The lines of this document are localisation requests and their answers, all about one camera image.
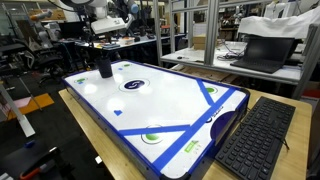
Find long blue tape strip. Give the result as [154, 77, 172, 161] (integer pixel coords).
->
[150, 87, 238, 172]

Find orange floor mat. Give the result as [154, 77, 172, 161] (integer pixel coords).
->
[5, 92, 55, 122]

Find black keyboard cable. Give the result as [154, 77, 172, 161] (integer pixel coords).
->
[244, 120, 291, 151]

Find black computer keyboard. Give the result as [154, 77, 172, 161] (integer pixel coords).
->
[214, 96, 297, 180]

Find black laptop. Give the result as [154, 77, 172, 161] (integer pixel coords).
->
[229, 35, 296, 75]

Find small blue object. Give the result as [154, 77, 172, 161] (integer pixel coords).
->
[24, 139, 36, 149]

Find black office chair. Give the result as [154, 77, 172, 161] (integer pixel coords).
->
[12, 35, 65, 85]

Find dark cup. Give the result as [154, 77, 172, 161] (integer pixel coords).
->
[94, 55, 114, 79]

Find white bowl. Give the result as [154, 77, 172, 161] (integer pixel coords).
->
[117, 36, 136, 46]

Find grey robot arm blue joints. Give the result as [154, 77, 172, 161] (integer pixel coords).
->
[113, 0, 140, 35]

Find pink paper sheet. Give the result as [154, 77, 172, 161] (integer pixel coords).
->
[12, 96, 33, 109]

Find cluttered lab table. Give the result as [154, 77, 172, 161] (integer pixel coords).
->
[59, 32, 186, 65]

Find black tool orange handle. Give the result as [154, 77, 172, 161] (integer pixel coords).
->
[0, 145, 75, 180]

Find aluminium frame workbench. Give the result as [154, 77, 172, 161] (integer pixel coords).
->
[152, 0, 320, 100]

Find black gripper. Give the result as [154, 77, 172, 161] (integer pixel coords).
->
[94, 31, 114, 55]

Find blue tape strip crossing circle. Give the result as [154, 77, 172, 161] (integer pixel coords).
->
[117, 124, 192, 137]

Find white metal beam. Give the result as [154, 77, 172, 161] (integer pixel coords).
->
[0, 82, 36, 138]

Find white cloth cover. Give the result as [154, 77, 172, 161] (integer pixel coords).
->
[237, 5, 320, 40]

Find black monitor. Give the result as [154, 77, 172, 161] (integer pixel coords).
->
[57, 21, 90, 40]

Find white blue air hockey table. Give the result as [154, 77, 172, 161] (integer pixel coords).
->
[61, 59, 251, 180]

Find short blue tape strip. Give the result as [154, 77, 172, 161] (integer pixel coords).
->
[195, 79, 215, 107]

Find small cardboard box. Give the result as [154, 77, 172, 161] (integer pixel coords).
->
[192, 34, 218, 51]

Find bundle of black cables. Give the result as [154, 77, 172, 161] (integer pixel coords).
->
[216, 41, 248, 62]

